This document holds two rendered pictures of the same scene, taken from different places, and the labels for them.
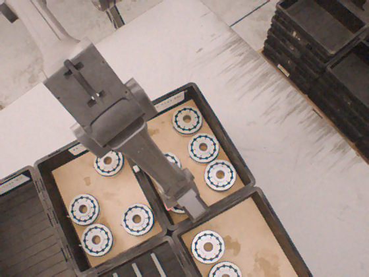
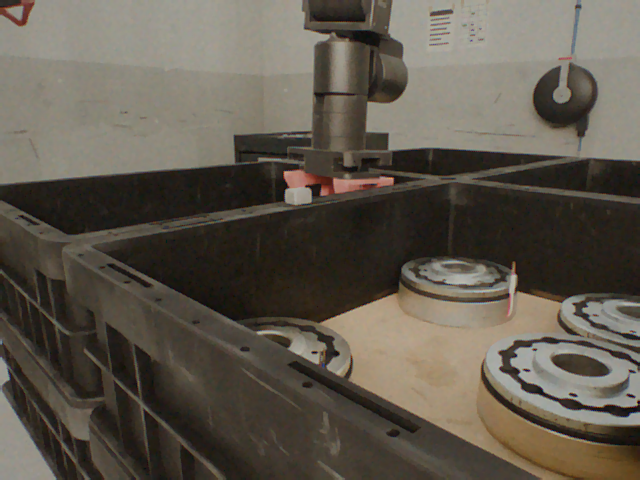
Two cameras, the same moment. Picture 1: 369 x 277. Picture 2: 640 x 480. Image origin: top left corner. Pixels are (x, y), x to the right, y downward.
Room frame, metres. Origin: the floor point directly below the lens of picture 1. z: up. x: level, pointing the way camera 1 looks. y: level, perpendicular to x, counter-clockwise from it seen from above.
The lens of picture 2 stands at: (0.39, 0.51, 1.00)
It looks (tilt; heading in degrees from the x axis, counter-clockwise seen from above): 16 degrees down; 248
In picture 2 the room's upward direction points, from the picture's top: straight up
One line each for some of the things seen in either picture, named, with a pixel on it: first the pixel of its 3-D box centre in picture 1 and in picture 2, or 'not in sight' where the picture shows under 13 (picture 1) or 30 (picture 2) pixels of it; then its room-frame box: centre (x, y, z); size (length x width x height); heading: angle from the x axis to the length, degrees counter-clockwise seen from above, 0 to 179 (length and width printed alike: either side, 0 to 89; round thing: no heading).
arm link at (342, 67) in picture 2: not in sight; (344, 71); (0.16, 0.02, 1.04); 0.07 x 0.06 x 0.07; 32
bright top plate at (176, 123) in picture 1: (187, 119); not in sight; (0.43, -0.03, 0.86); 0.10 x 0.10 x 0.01
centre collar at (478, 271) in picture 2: (136, 219); (458, 269); (0.11, 0.16, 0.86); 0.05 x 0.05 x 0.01
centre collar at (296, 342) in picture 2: (107, 160); (267, 346); (0.31, 0.25, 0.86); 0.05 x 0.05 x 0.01
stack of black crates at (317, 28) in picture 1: (308, 40); not in sight; (1.03, -0.80, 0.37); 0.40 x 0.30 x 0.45; 32
